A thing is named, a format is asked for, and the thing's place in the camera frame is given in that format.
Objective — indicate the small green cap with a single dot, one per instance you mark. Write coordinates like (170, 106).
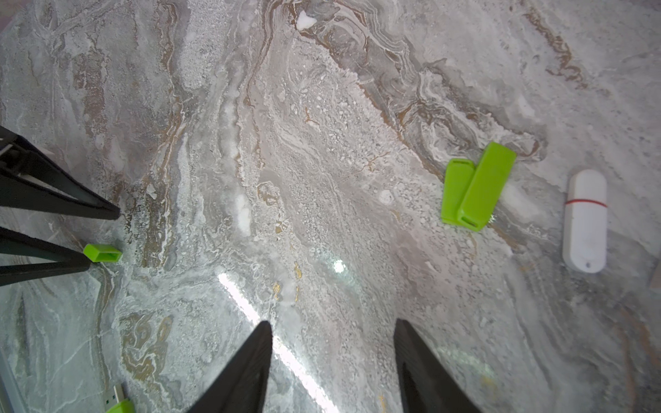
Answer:
(458, 176)
(102, 253)

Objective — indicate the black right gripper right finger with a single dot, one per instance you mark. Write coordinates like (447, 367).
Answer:
(425, 385)

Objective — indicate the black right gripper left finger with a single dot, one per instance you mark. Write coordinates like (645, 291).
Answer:
(242, 385)

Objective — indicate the white red usb drive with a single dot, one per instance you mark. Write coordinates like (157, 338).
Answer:
(584, 246)

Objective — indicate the green usb drive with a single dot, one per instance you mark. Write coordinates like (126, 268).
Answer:
(488, 181)
(115, 401)

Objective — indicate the green usb drive front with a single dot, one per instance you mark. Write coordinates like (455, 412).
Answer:
(115, 401)

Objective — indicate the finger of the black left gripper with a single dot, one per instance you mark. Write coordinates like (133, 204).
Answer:
(57, 260)
(30, 180)

